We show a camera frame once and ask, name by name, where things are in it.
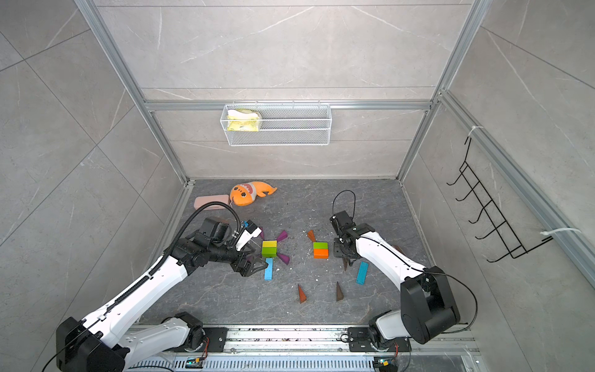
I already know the pink rectangular case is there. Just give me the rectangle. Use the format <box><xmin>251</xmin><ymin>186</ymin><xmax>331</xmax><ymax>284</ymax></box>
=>
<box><xmin>194</xmin><ymin>195</ymin><xmax>231</xmax><ymax>210</ymax></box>

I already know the dark brown wedge block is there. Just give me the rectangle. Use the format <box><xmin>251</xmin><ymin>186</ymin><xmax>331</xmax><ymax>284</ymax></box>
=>
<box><xmin>336</xmin><ymin>282</ymin><xmax>344</xmax><ymax>302</ymax></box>

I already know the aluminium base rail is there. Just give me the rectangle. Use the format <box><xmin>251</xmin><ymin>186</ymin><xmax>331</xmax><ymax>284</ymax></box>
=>
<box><xmin>121</xmin><ymin>325</ymin><xmax>486</xmax><ymax>371</ymax></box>

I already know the orange fish plush toy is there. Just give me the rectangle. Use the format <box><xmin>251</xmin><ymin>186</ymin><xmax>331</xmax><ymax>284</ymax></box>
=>
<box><xmin>229</xmin><ymin>181</ymin><xmax>277</xmax><ymax>206</ymax></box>

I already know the light blue eraser block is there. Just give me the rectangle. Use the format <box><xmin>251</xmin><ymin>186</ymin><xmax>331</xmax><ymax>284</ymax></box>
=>
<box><xmin>263</xmin><ymin>257</ymin><xmax>274</xmax><ymax>281</ymax></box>

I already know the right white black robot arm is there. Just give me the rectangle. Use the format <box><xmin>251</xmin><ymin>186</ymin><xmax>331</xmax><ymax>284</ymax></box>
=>
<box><xmin>329</xmin><ymin>211</ymin><xmax>479</xmax><ymax>351</ymax></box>

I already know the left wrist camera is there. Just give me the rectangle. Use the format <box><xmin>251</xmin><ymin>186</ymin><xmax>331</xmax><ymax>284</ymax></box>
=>
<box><xmin>236</xmin><ymin>220</ymin><xmax>262</xmax><ymax>251</ymax></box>

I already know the green rectangular block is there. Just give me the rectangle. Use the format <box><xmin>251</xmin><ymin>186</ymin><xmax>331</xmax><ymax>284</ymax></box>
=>
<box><xmin>261</xmin><ymin>246</ymin><xmax>277</xmax><ymax>258</ymax></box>

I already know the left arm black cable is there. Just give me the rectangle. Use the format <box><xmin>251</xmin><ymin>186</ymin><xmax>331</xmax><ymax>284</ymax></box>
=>
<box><xmin>41</xmin><ymin>201</ymin><xmax>243</xmax><ymax>372</ymax></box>

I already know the purple wedge block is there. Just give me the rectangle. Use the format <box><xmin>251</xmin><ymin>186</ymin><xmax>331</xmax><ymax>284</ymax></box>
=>
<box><xmin>277</xmin><ymin>253</ymin><xmax>291</xmax><ymax>265</ymax></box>
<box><xmin>277</xmin><ymin>230</ymin><xmax>288</xmax><ymax>242</ymax></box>

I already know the black wire hook rack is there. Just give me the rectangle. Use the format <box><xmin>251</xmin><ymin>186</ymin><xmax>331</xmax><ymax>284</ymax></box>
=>
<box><xmin>446</xmin><ymin>137</ymin><xmax>553</xmax><ymax>264</ymax></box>

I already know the orange brown wedge block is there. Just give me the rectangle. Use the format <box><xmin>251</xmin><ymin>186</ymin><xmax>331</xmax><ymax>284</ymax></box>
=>
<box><xmin>307</xmin><ymin>230</ymin><xmax>316</xmax><ymax>243</ymax></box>

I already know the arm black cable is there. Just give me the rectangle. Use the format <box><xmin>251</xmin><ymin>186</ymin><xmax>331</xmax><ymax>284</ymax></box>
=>
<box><xmin>41</xmin><ymin>201</ymin><xmax>243</xmax><ymax>372</ymax></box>
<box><xmin>332</xmin><ymin>189</ymin><xmax>480</xmax><ymax>336</ymax></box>

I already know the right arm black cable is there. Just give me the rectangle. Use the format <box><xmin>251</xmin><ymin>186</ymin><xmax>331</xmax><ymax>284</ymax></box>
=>
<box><xmin>332</xmin><ymin>189</ymin><xmax>480</xmax><ymax>336</ymax></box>

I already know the reddish brown wedge block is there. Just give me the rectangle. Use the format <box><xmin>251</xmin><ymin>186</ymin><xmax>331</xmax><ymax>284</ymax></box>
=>
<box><xmin>297</xmin><ymin>285</ymin><xmax>307</xmax><ymax>304</ymax></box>

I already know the white wire wall basket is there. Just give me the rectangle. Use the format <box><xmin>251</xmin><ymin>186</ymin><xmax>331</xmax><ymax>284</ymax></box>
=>
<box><xmin>220</xmin><ymin>103</ymin><xmax>333</xmax><ymax>147</ymax></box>

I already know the orange rectangular block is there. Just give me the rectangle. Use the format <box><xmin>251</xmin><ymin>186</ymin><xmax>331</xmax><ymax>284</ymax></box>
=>
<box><xmin>313</xmin><ymin>249</ymin><xmax>329</xmax><ymax>260</ymax></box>

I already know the yellow white cloth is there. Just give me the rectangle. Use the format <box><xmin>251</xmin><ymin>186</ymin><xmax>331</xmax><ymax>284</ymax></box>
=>
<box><xmin>225</xmin><ymin>108</ymin><xmax>262</xmax><ymax>132</ymax></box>

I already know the small teal block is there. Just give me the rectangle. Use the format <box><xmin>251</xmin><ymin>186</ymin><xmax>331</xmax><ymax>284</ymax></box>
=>
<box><xmin>356</xmin><ymin>262</ymin><xmax>369</xmax><ymax>285</ymax></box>

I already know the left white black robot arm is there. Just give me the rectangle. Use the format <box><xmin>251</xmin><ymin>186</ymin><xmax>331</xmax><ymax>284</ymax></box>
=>
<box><xmin>50</xmin><ymin>217</ymin><xmax>261</xmax><ymax>371</ymax></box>

